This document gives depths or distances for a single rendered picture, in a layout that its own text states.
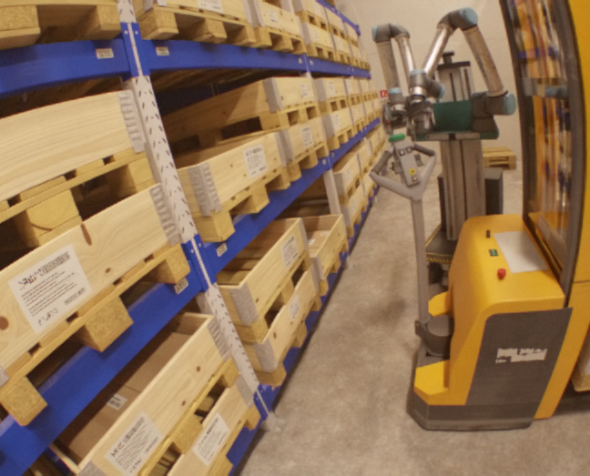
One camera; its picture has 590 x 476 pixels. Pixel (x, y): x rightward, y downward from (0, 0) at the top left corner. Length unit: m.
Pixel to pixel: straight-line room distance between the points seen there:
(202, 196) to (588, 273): 1.54
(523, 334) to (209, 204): 1.36
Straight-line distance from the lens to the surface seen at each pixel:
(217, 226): 1.38
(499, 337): 1.37
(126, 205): 1.04
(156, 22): 1.40
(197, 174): 1.33
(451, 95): 2.64
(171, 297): 1.24
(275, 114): 2.08
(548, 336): 1.43
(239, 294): 1.48
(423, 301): 1.82
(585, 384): 1.77
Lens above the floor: 1.63
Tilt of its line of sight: 22 degrees down
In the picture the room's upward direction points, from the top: 15 degrees counter-clockwise
